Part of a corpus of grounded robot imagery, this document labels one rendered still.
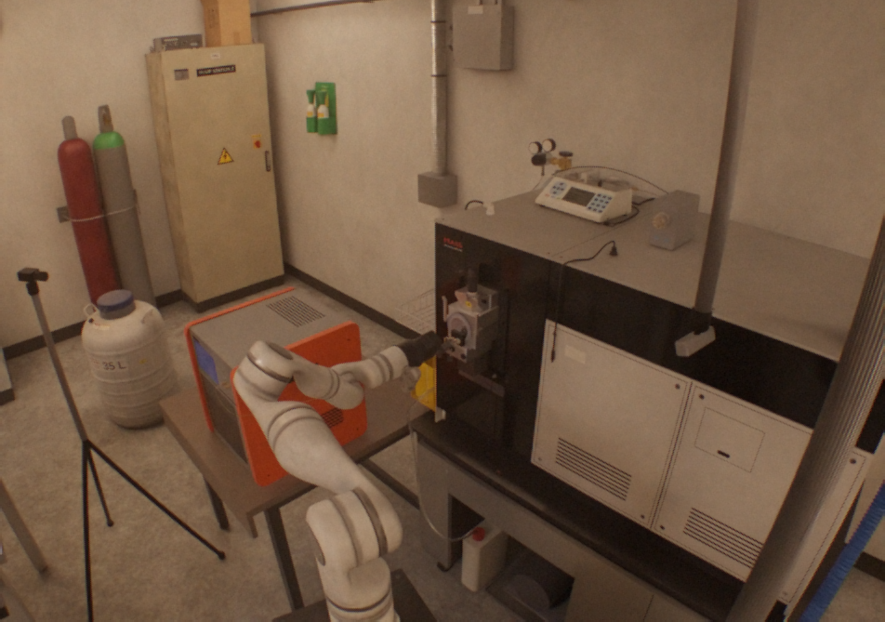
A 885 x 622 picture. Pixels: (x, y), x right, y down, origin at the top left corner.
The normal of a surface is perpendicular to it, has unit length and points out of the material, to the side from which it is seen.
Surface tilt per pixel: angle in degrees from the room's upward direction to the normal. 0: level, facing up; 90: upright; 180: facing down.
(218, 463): 0
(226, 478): 0
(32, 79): 90
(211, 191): 90
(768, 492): 90
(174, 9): 90
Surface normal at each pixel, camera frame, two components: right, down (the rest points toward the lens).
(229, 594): 0.00, -0.91
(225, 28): 0.70, 0.30
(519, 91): -0.71, 0.29
